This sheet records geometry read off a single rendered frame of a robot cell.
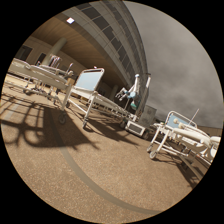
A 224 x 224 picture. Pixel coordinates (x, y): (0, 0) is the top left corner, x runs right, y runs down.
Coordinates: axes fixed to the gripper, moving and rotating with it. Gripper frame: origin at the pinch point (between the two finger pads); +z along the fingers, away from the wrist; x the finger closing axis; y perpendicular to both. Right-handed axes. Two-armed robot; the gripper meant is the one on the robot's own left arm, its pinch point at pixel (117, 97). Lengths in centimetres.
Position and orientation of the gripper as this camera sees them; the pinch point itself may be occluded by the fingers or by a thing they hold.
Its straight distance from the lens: 205.7
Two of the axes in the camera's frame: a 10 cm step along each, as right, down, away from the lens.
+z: -6.3, 7.0, 3.5
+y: -5.7, -7.1, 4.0
